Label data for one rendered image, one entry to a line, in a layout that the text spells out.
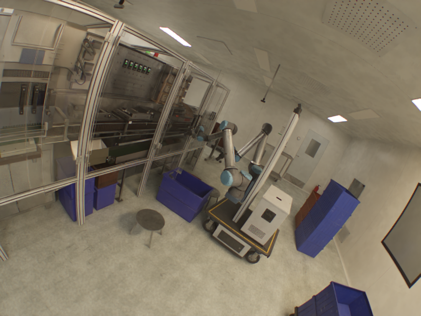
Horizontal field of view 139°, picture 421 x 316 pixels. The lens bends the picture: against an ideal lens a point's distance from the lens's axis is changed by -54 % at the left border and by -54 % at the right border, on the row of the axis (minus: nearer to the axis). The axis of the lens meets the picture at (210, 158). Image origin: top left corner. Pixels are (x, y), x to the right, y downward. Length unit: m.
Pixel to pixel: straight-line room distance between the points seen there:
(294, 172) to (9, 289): 7.25
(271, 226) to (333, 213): 1.28
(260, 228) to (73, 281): 1.87
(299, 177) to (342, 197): 4.13
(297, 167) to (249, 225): 4.95
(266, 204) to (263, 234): 0.36
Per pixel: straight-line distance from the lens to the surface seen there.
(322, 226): 2.98
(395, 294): 3.10
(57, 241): 1.84
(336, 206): 2.87
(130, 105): 2.19
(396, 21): 1.62
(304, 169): 6.76
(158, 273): 1.73
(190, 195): 2.11
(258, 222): 1.95
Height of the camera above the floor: 1.50
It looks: 18 degrees down
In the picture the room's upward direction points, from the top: 25 degrees clockwise
